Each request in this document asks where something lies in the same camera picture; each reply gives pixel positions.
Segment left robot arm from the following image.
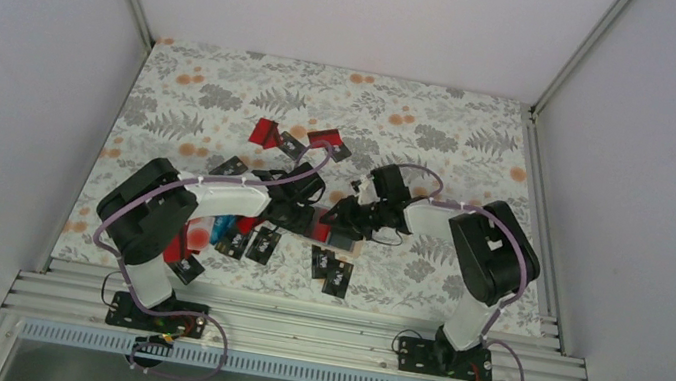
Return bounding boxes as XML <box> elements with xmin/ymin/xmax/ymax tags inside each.
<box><xmin>93</xmin><ymin>158</ymin><xmax>325</xmax><ymax>330</ymax></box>

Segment black card upper pile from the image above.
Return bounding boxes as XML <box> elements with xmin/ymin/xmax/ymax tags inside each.
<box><xmin>208</xmin><ymin>156</ymin><xmax>248</xmax><ymax>177</ymax></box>

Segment floral table mat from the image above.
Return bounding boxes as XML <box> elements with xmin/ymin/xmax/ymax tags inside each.
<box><xmin>51</xmin><ymin>38</ymin><xmax>532</xmax><ymax>322</ymax></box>

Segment grey cable duct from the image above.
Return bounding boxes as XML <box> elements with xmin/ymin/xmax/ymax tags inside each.
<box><xmin>17</xmin><ymin>319</ymin><xmax>425</xmax><ymax>381</ymax></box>

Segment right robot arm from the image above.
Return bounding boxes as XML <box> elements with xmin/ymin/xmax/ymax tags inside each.
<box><xmin>321</xmin><ymin>164</ymin><xmax>541</xmax><ymax>376</ymax></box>

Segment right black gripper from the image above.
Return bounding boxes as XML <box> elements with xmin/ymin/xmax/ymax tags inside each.
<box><xmin>317</xmin><ymin>190</ymin><xmax>390</xmax><ymax>246</ymax></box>

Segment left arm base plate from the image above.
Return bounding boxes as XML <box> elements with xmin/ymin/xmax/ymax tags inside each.
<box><xmin>104</xmin><ymin>291</ymin><xmax>209</xmax><ymax>339</ymax></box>

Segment black card centre left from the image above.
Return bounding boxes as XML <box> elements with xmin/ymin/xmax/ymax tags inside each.
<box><xmin>214</xmin><ymin>226</ymin><xmax>254</xmax><ymax>260</ymax></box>

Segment black card centre right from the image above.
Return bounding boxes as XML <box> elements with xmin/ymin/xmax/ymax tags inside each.
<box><xmin>245</xmin><ymin>227</ymin><xmax>282</xmax><ymax>265</ymax></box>

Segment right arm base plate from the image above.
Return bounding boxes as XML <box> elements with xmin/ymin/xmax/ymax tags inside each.
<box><xmin>396</xmin><ymin>336</ymin><xmax>493</xmax><ymax>381</ymax></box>

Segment black card top left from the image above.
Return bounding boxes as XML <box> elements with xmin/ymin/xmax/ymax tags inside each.
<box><xmin>278</xmin><ymin>131</ymin><xmax>306</xmax><ymax>161</ymax></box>

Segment aluminium rail frame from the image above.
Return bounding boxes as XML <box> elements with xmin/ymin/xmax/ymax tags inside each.
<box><xmin>1</xmin><ymin>260</ymin><xmax>588</xmax><ymax>381</ymax></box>

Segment blue card pile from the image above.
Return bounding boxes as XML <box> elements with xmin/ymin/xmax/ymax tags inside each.
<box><xmin>210</xmin><ymin>215</ymin><xmax>237</xmax><ymax>243</ymax></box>

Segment beige card holder wallet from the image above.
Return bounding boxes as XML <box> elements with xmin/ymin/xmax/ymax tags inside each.
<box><xmin>297</xmin><ymin>206</ymin><xmax>363</xmax><ymax>258</ymax></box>

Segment black card top middle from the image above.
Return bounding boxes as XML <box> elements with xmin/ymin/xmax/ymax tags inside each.
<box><xmin>331</xmin><ymin>143</ymin><xmax>352</xmax><ymax>162</ymax></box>

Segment white red dot card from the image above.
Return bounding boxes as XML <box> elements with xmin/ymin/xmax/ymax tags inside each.
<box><xmin>185</xmin><ymin>216</ymin><xmax>214</xmax><ymax>254</ymax></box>

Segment black card pair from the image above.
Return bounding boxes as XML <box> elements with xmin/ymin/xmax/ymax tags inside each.
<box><xmin>327</xmin><ymin>232</ymin><xmax>357</xmax><ymax>252</ymax></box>
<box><xmin>310</xmin><ymin>245</ymin><xmax>335</xmax><ymax>280</ymax></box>

